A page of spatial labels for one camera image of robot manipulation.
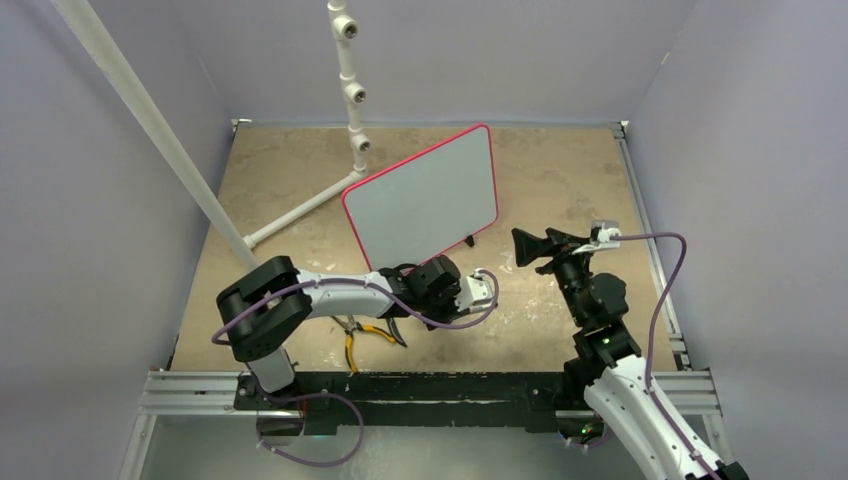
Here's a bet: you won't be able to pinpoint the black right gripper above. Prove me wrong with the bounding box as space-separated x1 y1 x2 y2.
512 227 595 325

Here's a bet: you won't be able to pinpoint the pink framed whiteboard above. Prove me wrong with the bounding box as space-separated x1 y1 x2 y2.
341 124 499 270

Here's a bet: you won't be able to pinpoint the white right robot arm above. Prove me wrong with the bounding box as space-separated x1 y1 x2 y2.
511 221 748 479

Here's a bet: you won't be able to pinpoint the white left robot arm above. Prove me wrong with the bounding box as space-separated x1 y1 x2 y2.
212 256 469 409

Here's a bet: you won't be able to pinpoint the white pvc pipe stand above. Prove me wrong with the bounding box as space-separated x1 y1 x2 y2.
242 0 372 249

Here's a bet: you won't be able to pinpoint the white diagonal pole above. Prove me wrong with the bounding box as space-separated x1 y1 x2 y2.
52 1 259 270

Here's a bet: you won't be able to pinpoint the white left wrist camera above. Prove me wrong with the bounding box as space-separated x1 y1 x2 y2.
455 269 497 314

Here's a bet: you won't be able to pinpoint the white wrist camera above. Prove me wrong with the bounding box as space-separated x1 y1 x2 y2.
573 220 621 254
455 269 497 314

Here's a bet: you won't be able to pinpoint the black handled pliers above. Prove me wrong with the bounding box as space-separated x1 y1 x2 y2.
386 317 408 348

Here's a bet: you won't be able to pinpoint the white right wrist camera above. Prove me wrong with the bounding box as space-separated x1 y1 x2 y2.
573 220 621 254

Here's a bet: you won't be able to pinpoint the yellow handled pliers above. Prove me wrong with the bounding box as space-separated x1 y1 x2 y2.
331 316 399 373

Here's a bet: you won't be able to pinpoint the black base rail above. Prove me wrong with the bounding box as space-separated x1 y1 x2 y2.
233 371 597 435

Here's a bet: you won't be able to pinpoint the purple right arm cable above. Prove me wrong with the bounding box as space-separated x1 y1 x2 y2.
609 231 723 480

